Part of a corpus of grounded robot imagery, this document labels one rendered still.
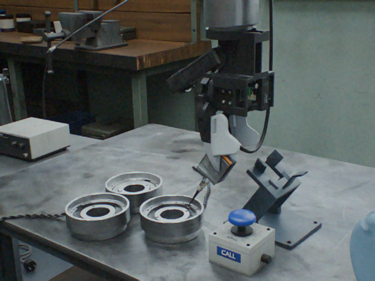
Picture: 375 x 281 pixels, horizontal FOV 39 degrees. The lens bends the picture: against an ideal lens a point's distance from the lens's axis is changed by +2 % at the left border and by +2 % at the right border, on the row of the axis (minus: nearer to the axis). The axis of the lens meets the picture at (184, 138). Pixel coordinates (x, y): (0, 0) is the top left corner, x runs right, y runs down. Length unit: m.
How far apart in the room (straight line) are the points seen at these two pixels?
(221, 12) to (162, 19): 2.04
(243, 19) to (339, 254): 0.37
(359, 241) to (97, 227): 0.47
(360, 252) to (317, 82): 2.00
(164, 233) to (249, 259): 0.15
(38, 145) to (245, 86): 1.00
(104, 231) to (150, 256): 0.09
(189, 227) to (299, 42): 1.74
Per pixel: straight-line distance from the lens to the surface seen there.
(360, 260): 0.50
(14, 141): 1.63
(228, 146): 0.76
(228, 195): 1.01
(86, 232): 0.86
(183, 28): 2.67
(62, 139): 1.67
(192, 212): 0.88
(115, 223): 0.86
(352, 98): 2.41
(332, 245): 0.86
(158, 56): 2.40
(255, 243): 0.76
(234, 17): 0.72
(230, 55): 0.74
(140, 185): 0.99
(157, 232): 0.83
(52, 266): 1.99
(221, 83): 0.73
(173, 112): 2.96
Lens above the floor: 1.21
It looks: 18 degrees down
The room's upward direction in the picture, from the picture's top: 2 degrees counter-clockwise
